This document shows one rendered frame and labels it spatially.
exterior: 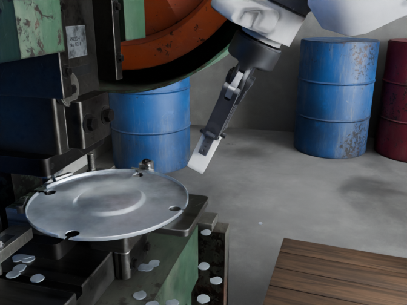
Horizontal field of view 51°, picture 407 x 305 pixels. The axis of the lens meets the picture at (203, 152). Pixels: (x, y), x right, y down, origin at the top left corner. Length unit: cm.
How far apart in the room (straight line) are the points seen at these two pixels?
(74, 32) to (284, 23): 35
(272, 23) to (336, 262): 100
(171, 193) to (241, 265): 124
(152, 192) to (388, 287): 82
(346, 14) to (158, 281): 55
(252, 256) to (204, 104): 236
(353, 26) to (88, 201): 53
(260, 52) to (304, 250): 98
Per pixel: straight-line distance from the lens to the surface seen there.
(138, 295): 79
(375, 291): 137
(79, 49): 77
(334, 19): 52
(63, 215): 78
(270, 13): 60
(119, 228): 71
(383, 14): 53
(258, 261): 206
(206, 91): 416
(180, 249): 91
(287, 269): 139
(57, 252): 80
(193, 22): 102
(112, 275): 82
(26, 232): 80
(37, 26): 60
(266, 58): 63
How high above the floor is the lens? 112
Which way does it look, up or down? 19 degrees down
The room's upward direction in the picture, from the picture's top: straight up
